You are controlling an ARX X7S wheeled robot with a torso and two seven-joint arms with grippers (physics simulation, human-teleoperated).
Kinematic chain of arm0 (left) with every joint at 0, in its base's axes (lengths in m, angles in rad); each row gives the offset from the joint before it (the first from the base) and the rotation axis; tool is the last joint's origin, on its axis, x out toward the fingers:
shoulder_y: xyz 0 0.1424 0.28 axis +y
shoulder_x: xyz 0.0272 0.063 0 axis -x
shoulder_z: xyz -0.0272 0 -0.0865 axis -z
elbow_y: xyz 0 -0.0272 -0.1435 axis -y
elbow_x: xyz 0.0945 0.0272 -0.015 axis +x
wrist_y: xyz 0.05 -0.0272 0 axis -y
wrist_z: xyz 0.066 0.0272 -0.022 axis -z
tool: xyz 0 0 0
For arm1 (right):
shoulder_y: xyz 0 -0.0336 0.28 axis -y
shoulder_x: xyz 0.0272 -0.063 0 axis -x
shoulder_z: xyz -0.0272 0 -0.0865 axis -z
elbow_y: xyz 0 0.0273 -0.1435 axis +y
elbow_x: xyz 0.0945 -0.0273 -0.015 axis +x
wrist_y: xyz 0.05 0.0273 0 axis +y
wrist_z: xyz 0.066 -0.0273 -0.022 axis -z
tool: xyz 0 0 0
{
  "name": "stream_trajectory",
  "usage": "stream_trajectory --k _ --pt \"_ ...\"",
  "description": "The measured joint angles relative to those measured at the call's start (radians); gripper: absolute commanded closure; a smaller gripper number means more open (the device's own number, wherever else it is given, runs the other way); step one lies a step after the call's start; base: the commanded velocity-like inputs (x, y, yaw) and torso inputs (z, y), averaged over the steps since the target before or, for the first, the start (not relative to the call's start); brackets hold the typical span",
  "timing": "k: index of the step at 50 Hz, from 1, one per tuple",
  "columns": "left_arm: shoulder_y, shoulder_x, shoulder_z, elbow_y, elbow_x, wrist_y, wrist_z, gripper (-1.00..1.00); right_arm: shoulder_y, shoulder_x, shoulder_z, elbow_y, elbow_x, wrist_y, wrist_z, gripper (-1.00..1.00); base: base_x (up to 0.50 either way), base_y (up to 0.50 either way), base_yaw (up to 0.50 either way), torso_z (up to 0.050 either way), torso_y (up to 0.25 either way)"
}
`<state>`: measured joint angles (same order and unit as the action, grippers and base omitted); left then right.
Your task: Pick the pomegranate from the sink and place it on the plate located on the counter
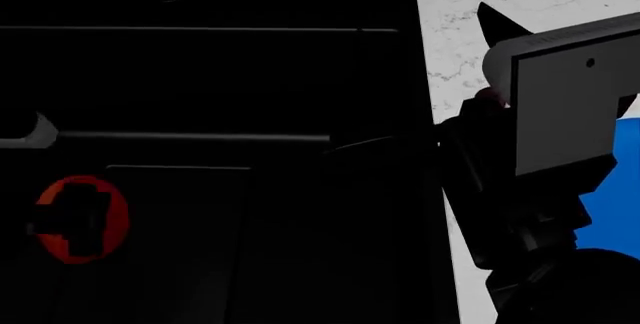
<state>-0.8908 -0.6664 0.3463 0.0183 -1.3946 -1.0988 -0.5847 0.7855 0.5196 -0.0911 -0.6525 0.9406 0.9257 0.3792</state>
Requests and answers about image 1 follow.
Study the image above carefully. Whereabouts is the black cabinet box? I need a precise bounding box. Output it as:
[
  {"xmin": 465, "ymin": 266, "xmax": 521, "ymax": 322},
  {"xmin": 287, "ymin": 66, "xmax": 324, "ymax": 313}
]
[{"xmin": 0, "ymin": 0, "xmax": 462, "ymax": 324}]

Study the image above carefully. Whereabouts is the blue plate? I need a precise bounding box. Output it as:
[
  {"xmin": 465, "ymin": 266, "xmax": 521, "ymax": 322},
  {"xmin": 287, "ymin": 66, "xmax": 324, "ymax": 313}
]
[{"xmin": 573, "ymin": 112, "xmax": 640, "ymax": 261}]

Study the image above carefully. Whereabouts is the red ring object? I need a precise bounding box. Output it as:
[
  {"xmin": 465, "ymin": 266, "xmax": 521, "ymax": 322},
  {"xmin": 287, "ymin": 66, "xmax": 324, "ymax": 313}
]
[{"xmin": 33, "ymin": 174, "xmax": 132, "ymax": 266}]

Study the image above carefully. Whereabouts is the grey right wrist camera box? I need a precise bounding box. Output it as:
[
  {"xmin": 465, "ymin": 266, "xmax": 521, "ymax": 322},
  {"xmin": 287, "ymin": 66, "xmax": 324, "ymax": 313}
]
[{"xmin": 481, "ymin": 11, "xmax": 640, "ymax": 178}]

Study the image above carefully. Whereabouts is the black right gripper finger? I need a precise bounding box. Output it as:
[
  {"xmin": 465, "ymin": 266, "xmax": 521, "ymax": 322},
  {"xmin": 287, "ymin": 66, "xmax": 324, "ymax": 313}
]
[{"xmin": 476, "ymin": 0, "xmax": 534, "ymax": 49}]

